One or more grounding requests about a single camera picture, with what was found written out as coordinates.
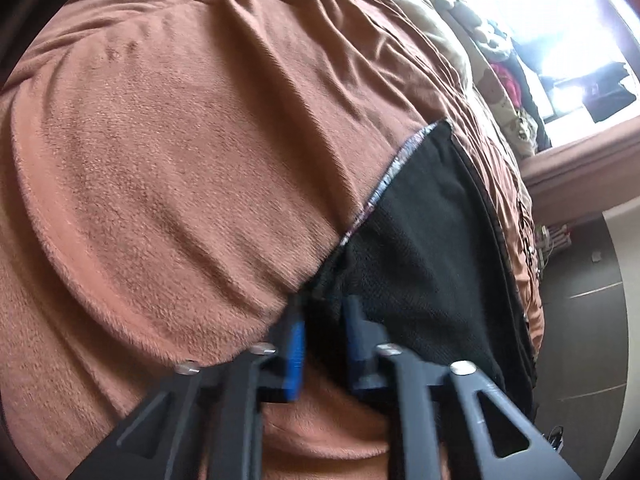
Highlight black pants with print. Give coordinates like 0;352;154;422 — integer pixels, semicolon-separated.
299;129;537;416

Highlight patterned floral cloth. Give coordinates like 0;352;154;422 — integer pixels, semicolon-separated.
338;119;452;247

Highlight brown bed blanket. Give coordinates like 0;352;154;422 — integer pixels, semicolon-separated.
1;0;544;479

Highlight pink right curtain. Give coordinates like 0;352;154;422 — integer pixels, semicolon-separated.
520;117;639;226

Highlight hanging dark garment right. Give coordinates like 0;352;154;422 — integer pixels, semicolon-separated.
582;62;637;122

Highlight plush toys pile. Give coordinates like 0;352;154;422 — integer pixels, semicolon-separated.
434;0;548;159

